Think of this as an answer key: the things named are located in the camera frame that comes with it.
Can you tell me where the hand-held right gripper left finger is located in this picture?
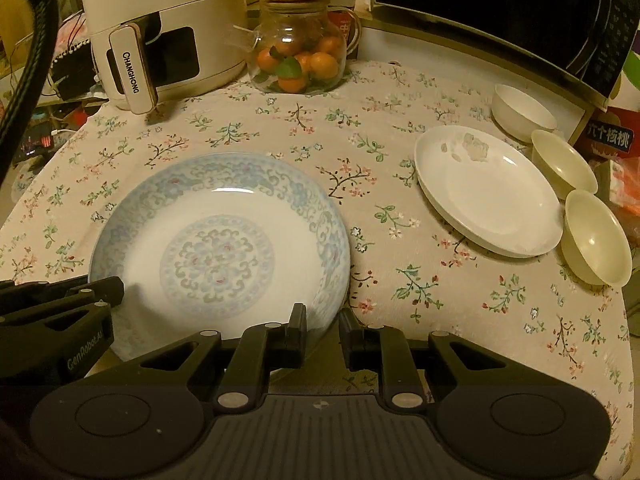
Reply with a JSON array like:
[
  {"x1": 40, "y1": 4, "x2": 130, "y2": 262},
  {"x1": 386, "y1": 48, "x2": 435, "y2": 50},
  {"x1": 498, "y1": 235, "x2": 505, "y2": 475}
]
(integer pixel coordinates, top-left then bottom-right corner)
[{"x1": 131, "y1": 303, "x2": 308, "y2": 410}]

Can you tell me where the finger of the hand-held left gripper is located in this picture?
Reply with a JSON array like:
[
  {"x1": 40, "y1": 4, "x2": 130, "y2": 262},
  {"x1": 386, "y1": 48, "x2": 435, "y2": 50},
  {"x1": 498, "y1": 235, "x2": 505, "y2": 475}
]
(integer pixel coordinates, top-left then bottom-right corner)
[{"x1": 0, "y1": 276, "x2": 125, "y2": 318}]

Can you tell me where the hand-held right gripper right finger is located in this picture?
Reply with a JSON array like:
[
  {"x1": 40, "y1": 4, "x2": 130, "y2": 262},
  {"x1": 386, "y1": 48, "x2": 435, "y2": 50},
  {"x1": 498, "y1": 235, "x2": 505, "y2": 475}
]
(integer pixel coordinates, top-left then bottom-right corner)
[{"x1": 339, "y1": 310, "x2": 506, "y2": 409}]

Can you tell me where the blue patterned porcelain plate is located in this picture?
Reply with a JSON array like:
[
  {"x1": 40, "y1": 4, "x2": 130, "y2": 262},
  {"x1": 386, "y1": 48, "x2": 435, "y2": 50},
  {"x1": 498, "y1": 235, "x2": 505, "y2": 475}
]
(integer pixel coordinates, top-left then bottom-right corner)
[{"x1": 89, "y1": 152, "x2": 351, "y2": 363}]

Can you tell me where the plain white plate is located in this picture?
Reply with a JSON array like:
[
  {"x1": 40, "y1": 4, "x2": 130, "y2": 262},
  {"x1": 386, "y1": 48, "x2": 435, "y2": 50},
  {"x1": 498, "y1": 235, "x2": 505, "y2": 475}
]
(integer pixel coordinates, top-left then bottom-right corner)
[{"x1": 414, "y1": 125, "x2": 565, "y2": 259}]

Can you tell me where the small cream bowl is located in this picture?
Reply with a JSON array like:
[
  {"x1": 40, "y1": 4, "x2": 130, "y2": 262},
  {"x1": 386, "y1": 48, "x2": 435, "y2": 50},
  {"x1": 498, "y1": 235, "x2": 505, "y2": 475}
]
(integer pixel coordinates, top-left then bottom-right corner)
[
  {"x1": 560, "y1": 190, "x2": 633, "y2": 288},
  {"x1": 531, "y1": 130, "x2": 599, "y2": 202}
]

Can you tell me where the white porcelain bowl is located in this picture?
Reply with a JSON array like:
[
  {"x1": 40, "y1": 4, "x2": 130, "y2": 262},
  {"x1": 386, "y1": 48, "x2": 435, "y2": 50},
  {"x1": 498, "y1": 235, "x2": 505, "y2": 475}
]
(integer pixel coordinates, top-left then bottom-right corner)
[{"x1": 491, "y1": 84, "x2": 558, "y2": 144}]

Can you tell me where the floral tablecloth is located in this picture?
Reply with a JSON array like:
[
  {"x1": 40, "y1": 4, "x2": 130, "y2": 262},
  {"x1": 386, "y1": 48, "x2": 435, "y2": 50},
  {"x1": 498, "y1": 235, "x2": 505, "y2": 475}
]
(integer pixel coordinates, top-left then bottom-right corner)
[{"x1": 0, "y1": 57, "x2": 633, "y2": 480}]

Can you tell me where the black electronic device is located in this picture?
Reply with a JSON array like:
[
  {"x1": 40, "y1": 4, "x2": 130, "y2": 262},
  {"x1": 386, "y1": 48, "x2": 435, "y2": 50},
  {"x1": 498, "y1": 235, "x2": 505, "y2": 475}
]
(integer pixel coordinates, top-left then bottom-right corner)
[{"x1": 49, "y1": 49, "x2": 102, "y2": 102}]

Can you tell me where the pile of small tangerines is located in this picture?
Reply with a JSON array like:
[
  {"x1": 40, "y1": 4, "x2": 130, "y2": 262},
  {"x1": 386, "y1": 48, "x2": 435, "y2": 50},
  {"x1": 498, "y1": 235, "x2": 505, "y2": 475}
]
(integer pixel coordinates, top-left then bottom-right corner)
[{"x1": 256, "y1": 35, "x2": 347, "y2": 94}]

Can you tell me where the white air fryer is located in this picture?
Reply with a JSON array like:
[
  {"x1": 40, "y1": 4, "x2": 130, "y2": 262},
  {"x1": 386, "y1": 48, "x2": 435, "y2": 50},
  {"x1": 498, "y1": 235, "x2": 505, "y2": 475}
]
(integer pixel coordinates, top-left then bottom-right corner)
[{"x1": 76, "y1": 0, "x2": 249, "y2": 114}]

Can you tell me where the glass teapot jar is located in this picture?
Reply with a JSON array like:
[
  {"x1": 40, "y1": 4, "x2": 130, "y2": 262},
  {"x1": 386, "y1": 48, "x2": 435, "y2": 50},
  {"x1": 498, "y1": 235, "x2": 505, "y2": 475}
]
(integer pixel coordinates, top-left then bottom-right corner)
[{"x1": 234, "y1": 0, "x2": 362, "y2": 95}]

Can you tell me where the red label jar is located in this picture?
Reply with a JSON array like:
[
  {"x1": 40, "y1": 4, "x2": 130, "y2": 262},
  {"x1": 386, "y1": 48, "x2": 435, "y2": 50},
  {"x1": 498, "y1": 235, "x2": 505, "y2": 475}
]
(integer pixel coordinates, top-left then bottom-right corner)
[{"x1": 339, "y1": 12, "x2": 362, "y2": 57}]

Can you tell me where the orange plastic bag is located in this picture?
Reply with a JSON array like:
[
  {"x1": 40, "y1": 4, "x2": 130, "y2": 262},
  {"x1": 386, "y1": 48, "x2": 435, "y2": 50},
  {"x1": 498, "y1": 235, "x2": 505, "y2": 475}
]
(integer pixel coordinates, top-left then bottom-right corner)
[{"x1": 609, "y1": 154, "x2": 640, "y2": 222}]

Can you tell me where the red drink carton box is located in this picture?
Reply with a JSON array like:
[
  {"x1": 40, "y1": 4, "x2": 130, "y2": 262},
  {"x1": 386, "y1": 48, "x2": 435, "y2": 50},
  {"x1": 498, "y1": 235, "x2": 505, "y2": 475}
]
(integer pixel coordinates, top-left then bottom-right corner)
[{"x1": 582, "y1": 107, "x2": 640, "y2": 162}]

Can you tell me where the black microwave oven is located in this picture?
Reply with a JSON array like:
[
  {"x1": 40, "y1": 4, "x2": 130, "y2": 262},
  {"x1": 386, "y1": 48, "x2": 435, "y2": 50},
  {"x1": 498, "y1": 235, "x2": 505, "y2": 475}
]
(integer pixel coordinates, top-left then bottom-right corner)
[{"x1": 372, "y1": 0, "x2": 640, "y2": 101}]

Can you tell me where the white refrigerator with leaf stickers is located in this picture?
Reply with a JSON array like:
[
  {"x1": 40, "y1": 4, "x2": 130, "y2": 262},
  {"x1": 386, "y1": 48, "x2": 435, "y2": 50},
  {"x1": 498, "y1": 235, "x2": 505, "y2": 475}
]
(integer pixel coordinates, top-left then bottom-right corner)
[{"x1": 606, "y1": 20, "x2": 640, "y2": 112}]

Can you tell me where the black flexible cable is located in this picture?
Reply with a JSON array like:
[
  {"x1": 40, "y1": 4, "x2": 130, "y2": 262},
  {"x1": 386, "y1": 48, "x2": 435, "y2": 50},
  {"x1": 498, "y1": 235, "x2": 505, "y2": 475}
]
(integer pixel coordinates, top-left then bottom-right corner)
[{"x1": 0, "y1": 0, "x2": 62, "y2": 188}]

